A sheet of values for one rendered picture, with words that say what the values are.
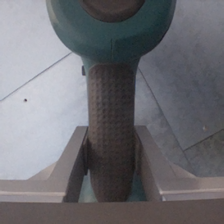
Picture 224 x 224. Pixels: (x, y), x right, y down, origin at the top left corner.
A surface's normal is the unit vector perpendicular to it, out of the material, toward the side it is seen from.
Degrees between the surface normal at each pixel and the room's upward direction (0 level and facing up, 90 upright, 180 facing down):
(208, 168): 90
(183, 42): 90
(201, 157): 90
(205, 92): 90
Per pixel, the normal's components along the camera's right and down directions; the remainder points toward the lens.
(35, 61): 0.01, 0.26
